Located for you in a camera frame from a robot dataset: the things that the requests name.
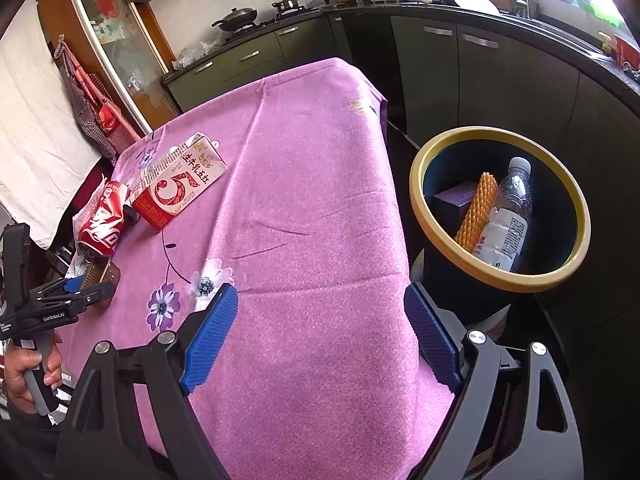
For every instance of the red checked apron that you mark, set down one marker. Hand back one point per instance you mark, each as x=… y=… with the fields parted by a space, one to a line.
x=112 y=125

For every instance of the white hanging cloth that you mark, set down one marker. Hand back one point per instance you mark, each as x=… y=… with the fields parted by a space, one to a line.
x=35 y=135

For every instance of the brown ribbed plastic tray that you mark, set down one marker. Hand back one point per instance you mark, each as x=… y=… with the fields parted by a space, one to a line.
x=102 y=270

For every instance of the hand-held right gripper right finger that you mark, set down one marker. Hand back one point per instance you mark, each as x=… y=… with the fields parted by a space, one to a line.
x=432 y=335

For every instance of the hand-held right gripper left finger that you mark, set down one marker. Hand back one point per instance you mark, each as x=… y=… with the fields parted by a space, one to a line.
x=210 y=340

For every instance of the red and white milk carton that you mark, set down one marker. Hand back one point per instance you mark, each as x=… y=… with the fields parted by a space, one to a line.
x=175 y=185

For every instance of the silver framed glass door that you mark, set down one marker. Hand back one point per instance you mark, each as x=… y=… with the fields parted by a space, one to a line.
x=115 y=50

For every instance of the yellow foam fruit net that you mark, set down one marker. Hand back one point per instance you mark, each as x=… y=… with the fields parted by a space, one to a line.
x=477 y=210

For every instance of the black gas stove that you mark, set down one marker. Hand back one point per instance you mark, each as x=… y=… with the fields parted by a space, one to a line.
x=265 y=24

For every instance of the white labelled plastic bottle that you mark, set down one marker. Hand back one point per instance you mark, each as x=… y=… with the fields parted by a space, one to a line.
x=502 y=240

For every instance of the person's left hand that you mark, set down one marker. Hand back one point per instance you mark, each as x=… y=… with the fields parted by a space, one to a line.
x=20 y=380

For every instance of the crushed red soda can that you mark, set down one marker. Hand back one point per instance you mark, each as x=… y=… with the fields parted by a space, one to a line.
x=105 y=220

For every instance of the grey wok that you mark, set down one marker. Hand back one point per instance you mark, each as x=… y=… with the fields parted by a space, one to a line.
x=472 y=2

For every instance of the pink floral tablecloth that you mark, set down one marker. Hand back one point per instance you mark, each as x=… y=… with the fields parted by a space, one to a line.
x=310 y=210

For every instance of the steel kitchen sink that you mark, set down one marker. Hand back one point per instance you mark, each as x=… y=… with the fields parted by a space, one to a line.
x=565 y=30

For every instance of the clear plastic water bottle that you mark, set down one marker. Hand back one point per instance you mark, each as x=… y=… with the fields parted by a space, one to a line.
x=515 y=192

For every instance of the person's left forearm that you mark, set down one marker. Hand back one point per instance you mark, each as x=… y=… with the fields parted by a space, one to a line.
x=25 y=440

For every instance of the purple checked apron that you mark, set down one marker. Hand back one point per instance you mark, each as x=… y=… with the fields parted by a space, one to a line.
x=85 y=115

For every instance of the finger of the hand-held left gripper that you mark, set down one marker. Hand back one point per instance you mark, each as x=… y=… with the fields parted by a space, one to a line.
x=74 y=286
x=97 y=294

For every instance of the black wok with lid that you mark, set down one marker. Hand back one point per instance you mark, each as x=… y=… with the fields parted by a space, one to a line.
x=237 y=17

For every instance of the clear plastic bag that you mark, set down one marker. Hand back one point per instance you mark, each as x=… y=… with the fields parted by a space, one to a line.
x=192 y=55

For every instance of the purple cardboard box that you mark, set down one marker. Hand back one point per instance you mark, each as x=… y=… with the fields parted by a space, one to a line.
x=452 y=207

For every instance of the black bin with yellow rim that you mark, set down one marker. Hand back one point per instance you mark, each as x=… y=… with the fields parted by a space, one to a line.
x=560 y=200

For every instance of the black built-in appliance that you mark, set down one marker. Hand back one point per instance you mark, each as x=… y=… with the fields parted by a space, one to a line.
x=372 y=60

